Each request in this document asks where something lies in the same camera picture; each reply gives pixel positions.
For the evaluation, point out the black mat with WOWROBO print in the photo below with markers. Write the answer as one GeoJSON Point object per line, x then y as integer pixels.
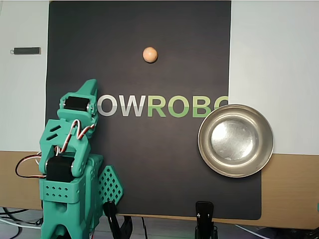
{"type": "Point", "coordinates": [162, 161]}

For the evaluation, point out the black C-clamp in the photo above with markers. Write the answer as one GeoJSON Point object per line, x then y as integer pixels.
{"type": "Point", "coordinates": [111, 214]}

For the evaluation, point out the white paper sheet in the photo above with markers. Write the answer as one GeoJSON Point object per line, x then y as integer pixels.
{"type": "Point", "coordinates": [274, 62]}
{"type": "Point", "coordinates": [22, 99]}

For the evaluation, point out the black USB stick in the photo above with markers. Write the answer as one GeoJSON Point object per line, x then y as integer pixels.
{"type": "Point", "coordinates": [26, 51]}

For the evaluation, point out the teal gripper with servo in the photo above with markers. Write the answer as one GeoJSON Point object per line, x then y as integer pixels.
{"type": "Point", "coordinates": [76, 102]}

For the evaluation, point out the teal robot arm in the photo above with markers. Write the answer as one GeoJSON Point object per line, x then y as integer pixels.
{"type": "Point", "coordinates": [67, 194]}

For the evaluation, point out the wooden ball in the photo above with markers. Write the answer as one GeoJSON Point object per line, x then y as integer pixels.
{"type": "Point", "coordinates": [150, 54]}

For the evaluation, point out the metal bowl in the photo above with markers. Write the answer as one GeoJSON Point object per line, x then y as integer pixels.
{"type": "Point", "coordinates": [234, 142]}

